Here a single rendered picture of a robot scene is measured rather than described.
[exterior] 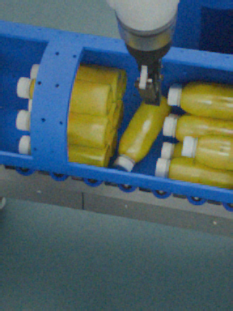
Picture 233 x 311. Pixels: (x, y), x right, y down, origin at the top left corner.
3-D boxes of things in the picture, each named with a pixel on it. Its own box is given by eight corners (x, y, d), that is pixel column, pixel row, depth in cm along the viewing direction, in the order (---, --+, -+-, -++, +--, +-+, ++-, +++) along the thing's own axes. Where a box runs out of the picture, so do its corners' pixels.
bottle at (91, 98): (103, 121, 116) (21, 108, 118) (112, 113, 122) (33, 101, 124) (107, 87, 114) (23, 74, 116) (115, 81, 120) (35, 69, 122)
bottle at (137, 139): (141, 93, 133) (105, 154, 127) (156, 88, 127) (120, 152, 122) (163, 111, 136) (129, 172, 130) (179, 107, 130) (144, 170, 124)
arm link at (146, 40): (183, -18, 89) (182, 8, 94) (121, -26, 90) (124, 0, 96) (171, 36, 85) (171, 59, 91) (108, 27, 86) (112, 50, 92)
